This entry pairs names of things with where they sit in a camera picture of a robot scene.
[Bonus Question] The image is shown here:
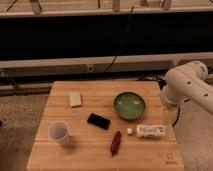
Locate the white ceramic cup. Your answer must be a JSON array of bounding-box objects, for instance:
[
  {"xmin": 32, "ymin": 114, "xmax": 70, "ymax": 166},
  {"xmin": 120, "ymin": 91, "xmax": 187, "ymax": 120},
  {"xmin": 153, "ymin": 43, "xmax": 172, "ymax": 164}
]
[{"xmin": 48, "ymin": 121, "xmax": 70, "ymax": 146}]

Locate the white plastic bottle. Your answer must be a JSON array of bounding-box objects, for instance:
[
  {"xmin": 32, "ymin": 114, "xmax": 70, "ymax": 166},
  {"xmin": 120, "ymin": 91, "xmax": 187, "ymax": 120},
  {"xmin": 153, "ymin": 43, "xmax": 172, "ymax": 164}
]
[{"xmin": 126, "ymin": 124, "xmax": 166, "ymax": 138}]

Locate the white sponge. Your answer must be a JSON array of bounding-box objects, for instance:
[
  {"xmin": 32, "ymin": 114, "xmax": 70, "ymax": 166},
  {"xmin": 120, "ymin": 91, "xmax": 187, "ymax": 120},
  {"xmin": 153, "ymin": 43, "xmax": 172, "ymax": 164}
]
[{"xmin": 69, "ymin": 91, "xmax": 82, "ymax": 107}]

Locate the black hanging cable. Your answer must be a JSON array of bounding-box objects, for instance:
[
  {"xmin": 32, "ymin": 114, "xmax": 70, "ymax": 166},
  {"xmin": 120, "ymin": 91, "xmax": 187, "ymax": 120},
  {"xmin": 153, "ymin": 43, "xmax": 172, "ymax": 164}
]
[{"xmin": 103, "ymin": 5, "xmax": 135, "ymax": 73}]

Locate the black rectangular block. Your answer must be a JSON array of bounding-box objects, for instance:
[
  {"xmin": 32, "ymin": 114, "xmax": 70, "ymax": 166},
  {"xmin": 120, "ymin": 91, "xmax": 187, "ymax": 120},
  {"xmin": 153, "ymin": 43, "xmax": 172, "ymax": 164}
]
[{"xmin": 87, "ymin": 113, "xmax": 111, "ymax": 130}]

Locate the wooden table board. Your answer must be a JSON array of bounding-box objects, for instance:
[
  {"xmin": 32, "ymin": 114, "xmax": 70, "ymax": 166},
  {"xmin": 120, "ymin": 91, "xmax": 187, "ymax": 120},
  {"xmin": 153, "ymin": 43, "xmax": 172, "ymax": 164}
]
[{"xmin": 26, "ymin": 81, "xmax": 184, "ymax": 171}]

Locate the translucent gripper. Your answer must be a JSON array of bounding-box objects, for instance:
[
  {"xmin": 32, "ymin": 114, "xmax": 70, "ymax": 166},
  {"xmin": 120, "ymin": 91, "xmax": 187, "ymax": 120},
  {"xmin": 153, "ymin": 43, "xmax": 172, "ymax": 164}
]
[{"xmin": 162, "ymin": 101, "xmax": 178, "ymax": 125}]

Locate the green bowl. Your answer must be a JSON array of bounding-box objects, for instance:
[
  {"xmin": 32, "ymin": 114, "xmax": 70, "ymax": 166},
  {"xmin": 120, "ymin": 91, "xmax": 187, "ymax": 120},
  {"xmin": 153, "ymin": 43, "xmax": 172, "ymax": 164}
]
[{"xmin": 113, "ymin": 92, "xmax": 146, "ymax": 120}]

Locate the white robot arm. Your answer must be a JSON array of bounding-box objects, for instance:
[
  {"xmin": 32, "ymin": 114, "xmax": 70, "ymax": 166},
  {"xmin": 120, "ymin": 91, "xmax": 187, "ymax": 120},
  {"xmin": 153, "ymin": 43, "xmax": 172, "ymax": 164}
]
[{"xmin": 160, "ymin": 61, "xmax": 213, "ymax": 125}]

